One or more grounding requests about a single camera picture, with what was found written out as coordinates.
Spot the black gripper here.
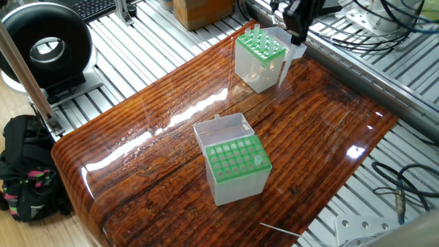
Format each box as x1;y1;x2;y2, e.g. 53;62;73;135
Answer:
281;0;326;46

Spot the translucent tip box green rack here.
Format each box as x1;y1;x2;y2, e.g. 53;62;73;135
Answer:
204;134;273;207
235;26;287;93

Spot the clear hinged box lid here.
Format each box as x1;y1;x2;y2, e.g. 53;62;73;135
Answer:
193;115;254;148
273;26;308;64

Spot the brown cardboard box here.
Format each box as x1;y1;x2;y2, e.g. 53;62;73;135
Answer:
171;0;238;32

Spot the glossy wooden board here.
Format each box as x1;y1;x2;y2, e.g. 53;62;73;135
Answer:
51;21;400;247

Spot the black keyboard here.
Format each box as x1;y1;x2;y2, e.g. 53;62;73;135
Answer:
69;0;119;21

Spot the black round fan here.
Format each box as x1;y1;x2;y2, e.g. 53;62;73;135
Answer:
0;3;94;105

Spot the black backpack pink trim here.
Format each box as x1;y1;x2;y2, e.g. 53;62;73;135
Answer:
0;113;75;222

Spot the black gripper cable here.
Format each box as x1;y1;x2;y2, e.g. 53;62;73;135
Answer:
309;0;439;53

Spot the black looped cable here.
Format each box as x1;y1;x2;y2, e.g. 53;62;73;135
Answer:
372;161;439;210

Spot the slim aluminium post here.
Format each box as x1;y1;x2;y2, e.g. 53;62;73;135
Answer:
0;27;64;137

